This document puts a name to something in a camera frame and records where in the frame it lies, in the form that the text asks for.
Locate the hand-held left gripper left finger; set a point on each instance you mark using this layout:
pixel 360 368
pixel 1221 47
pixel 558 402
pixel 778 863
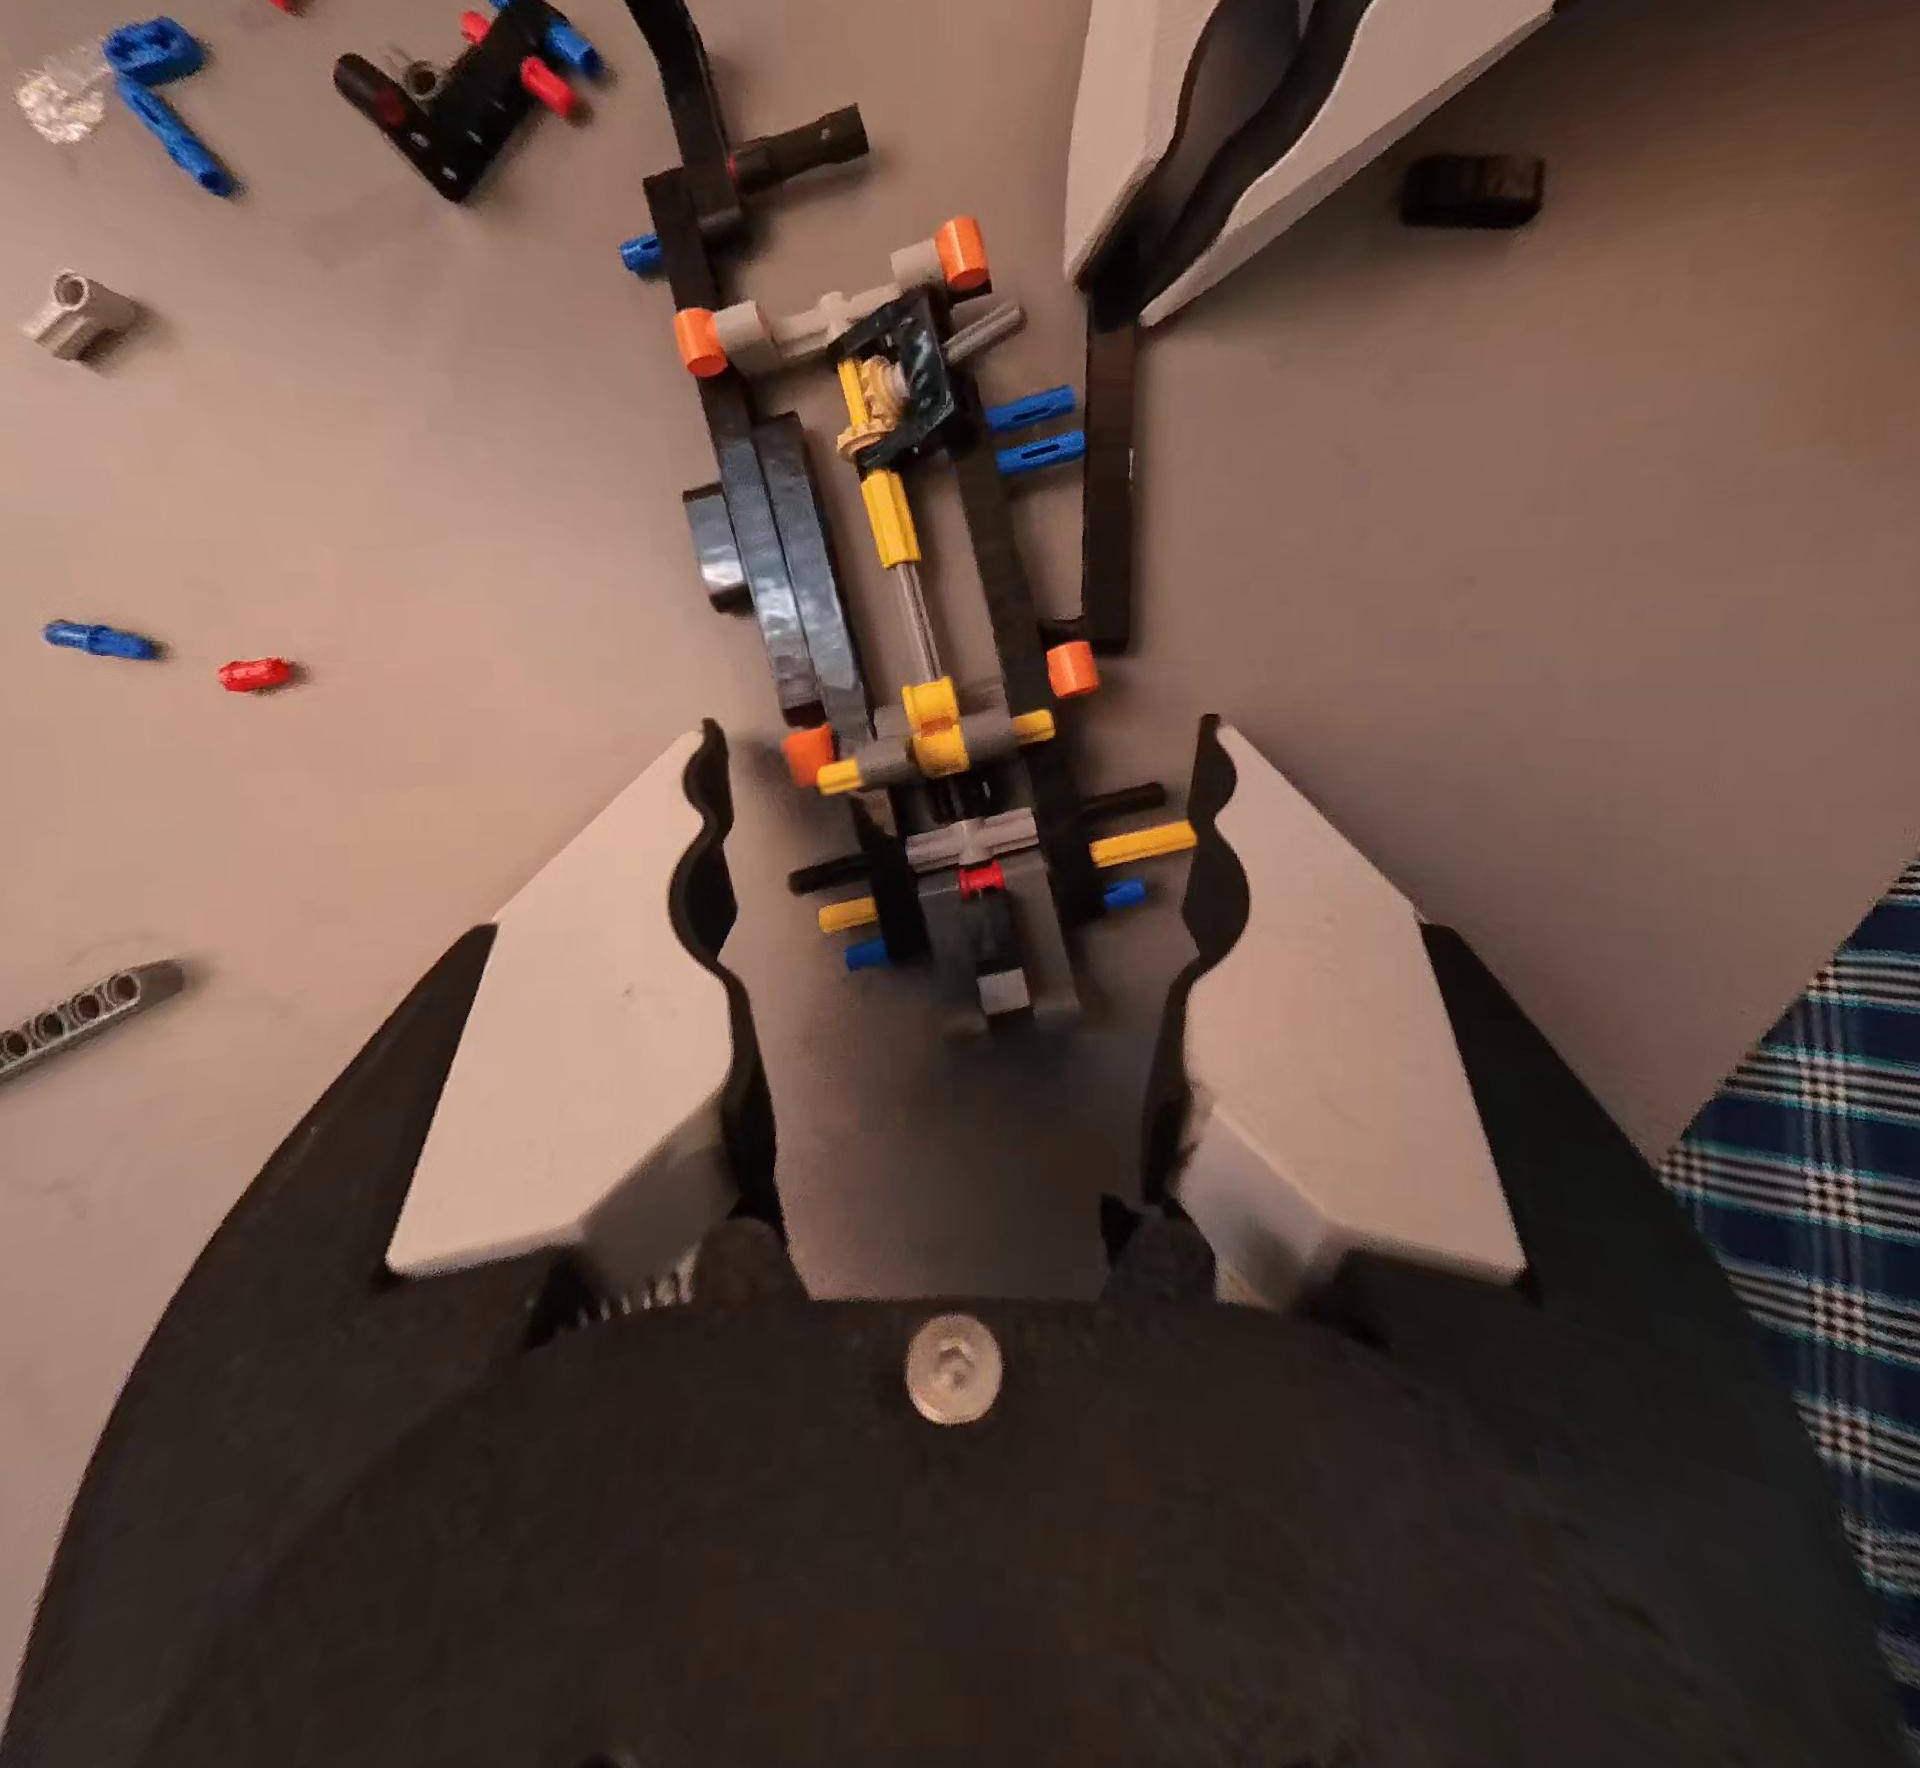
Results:
pixel 584 1077

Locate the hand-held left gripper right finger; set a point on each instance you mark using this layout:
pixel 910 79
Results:
pixel 1337 1077

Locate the blue lego pin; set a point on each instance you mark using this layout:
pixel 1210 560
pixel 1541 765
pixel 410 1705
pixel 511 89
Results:
pixel 1040 452
pixel 177 137
pixel 1032 408
pixel 102 637

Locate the long black lego beam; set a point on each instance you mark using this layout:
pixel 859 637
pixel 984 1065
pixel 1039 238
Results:
pixel 1111 478

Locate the black lego chassis assembly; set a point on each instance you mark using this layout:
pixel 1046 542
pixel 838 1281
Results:
pixel 893 515

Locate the short black lego beam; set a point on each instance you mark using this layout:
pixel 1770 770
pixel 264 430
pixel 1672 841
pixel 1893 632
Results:
pixel 1473 190

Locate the dark grey long lego beam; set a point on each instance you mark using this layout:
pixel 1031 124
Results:
pixel 90 1019

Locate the red lego pin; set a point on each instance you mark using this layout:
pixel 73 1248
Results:
pixel 255 675

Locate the black angled lego subassembly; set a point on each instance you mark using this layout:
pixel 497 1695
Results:
pixel 465 132

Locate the light grey lego connector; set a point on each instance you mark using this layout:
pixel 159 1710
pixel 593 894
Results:
pixel 77 319

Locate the blue short lego beam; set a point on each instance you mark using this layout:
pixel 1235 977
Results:
pixel 154 50

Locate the clear lego piece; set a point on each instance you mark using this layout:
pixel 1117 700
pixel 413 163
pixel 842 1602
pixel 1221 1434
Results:
pixel 63 95

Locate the person's plaid shirt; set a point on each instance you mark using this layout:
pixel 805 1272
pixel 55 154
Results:
pixel 1815 1197

